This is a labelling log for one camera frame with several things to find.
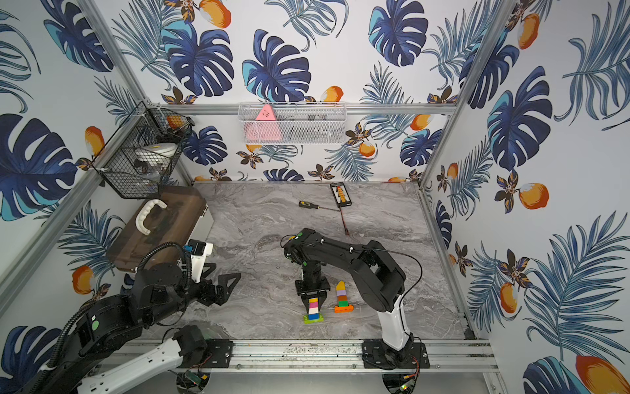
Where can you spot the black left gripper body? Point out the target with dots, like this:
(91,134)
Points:
(209,285)

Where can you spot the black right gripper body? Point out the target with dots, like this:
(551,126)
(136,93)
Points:
(311,286)

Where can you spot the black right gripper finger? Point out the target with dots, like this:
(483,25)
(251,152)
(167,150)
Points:
(305,299)
(322,296)

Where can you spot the orange long lego brick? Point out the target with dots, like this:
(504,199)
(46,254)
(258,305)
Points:
(344,309)

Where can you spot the lime long lego brick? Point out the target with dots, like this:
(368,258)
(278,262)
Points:
(307,321)

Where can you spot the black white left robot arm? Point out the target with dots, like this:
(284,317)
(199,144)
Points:
(167,282)

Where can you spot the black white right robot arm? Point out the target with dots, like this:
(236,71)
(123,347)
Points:
(380,282)

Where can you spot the brown translucent tool case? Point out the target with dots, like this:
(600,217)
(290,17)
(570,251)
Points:
(178,215)

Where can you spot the black yellow screwdriver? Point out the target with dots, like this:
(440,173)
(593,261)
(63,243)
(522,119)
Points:
(309,205)

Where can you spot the black screwdriver bit case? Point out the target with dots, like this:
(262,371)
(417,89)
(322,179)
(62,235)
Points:
(340,194)

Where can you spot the white object in basket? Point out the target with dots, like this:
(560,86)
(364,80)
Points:
(156,154)

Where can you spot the pink triangular object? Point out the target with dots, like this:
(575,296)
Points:
(264,129)

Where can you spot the black wire basket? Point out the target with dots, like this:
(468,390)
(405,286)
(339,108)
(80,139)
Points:
(138,161)

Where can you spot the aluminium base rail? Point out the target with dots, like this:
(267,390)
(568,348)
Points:
(342,356)

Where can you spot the white wire wall shelf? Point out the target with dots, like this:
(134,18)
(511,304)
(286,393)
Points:
(303,123)

